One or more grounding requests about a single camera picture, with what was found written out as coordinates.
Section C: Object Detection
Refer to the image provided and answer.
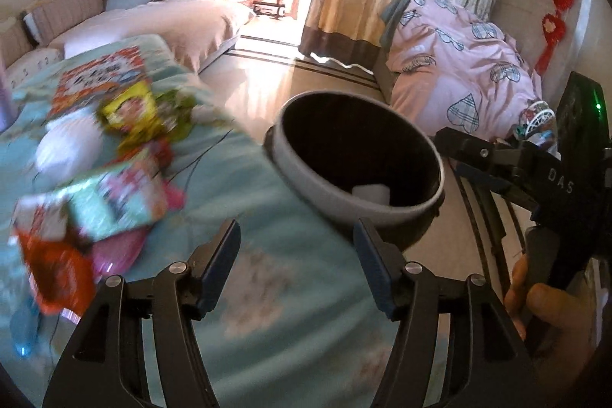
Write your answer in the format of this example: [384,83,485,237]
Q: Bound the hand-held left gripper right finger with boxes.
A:
[353,218,541,408]

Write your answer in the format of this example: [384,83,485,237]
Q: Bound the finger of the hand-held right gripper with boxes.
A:
[452,164,541,218]
[434,127,522,172]

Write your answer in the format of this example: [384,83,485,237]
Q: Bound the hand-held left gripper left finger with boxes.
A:
[43,219,241,408]

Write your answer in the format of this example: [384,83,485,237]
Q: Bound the pink bottle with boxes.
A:
[91,226,149,284]

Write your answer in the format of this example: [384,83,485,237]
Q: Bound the grey round trash bin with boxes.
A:
[263,90,445,253]

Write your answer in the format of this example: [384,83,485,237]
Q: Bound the pastel green pink packet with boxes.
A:
[67,150,170,241]

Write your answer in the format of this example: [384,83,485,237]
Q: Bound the orange white snack packet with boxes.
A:
[12,193,96,313]

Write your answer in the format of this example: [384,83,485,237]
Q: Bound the yellow snack packet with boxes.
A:
[98,83,158,136]

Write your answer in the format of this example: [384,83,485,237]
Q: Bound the person's right hand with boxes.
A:
[504,252,601,371]

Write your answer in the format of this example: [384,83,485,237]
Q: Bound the teal printed blanket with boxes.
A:
[0,34,407,408]

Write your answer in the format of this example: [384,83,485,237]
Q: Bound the white paper piece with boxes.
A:
[351,184,390,205]

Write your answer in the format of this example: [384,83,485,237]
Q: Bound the pink heart print quilt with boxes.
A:
[380,0,543,141]

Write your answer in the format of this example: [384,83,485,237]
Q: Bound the red snack packet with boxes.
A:
[141,139,174,172]

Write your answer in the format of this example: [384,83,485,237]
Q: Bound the green snack packet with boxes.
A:
[148,89,199,141]

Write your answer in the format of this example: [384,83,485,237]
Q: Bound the grey cloth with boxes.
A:
[379,0,426,55]

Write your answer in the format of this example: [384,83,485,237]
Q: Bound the white foam fruit net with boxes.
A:
[36,109,103,179]

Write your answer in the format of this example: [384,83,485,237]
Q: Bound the blue plastic item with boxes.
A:
[10,298,41,356]

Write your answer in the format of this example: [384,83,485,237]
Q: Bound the red cover book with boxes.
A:
[48,46,149,119]

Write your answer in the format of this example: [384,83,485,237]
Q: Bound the pink covered sofa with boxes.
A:
[0,0,252,103]

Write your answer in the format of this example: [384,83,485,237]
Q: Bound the small dark wooden stand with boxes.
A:
[252,0,286,21]

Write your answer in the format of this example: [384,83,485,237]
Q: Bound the white patterned pillow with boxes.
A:
[5,47,65,88]

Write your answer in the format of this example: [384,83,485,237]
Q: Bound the striped pink pillow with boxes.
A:
[31,0,106,46]
[0,18,34,65]

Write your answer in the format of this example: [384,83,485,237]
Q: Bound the white wire basket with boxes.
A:
[516,99,558,151]

